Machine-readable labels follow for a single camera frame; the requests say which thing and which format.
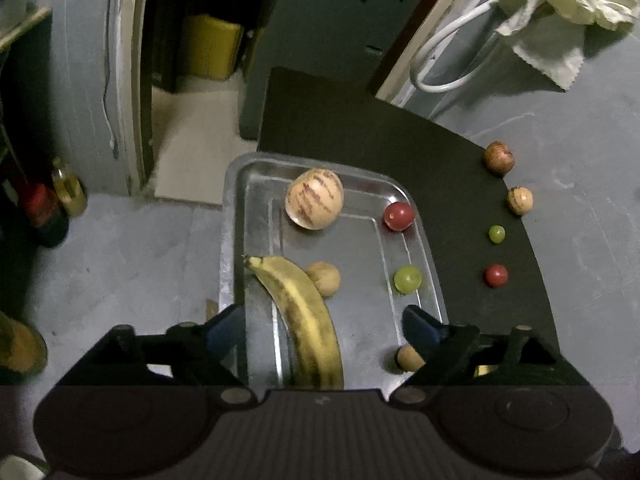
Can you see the long yellow banana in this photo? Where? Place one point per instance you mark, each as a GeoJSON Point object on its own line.
{"type": "Point", "coordinates": [305, 320]}

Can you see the red-lidded dark jar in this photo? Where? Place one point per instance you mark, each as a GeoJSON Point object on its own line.
{"type": "Point", "coordinates": [42, 215]}

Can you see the brown round container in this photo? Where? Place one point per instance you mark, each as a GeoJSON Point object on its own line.
{"type": "Point", "coordinates": [20, 345]}

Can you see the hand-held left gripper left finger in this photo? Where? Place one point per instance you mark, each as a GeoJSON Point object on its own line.
{"type": "Point", "coordinates": [227, 332]}

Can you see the yellow jerry can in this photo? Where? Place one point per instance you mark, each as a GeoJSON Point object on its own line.
{"type": "Point", "coordinates": [212, 47]}

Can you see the dark cabinet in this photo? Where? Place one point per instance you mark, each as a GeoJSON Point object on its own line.
{"type": "Point", "coordinates": [325, 25]}

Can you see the red cherry tomato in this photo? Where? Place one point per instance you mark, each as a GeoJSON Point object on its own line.
{"type": "Point", "coordinates": [398, 216]}
{"type": "Point", "coordinates": [496, 276]}

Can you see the cardboard sheet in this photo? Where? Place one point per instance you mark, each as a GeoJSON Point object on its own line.
{"type": "Point", "coordinates": [200, 160]}

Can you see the small striped pepino melon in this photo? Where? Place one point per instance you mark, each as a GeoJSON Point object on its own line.
{"type": "Point", "coordinates": [520, 200]}

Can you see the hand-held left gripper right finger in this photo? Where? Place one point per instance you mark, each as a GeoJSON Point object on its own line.
{"type": "Point", "coordinates": [422, 327]}

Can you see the white cloth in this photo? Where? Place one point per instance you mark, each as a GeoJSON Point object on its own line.
{"type": "Point", "coordinates": [547, 52]}

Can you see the cooking oil bottle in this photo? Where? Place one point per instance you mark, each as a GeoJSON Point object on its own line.
{"type": "Point", "coordinates": [69, 190]}

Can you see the large striped pepino melon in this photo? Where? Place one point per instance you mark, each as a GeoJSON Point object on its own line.
{"type": "Point", "coordinates": [314, 199]}

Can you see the red apple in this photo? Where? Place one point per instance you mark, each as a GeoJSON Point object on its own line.
{"type": "Point", "coordinates": [498, 158]}

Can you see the metal baking tray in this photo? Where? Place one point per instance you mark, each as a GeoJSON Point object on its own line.
{"type": "Point", "coordinates": [360, 255]}

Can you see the green grape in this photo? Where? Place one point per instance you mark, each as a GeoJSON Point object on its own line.
{"type": "Point", "coordinates": [407, 279]}
{"type": "Point", "coordinates": [496, 234]}

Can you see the brown round fruit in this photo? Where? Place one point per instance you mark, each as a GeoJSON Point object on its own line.
{"type": "Point", "coordinates": [407, 359]}
{"type": "Point", "coordinates": [326, 279]}

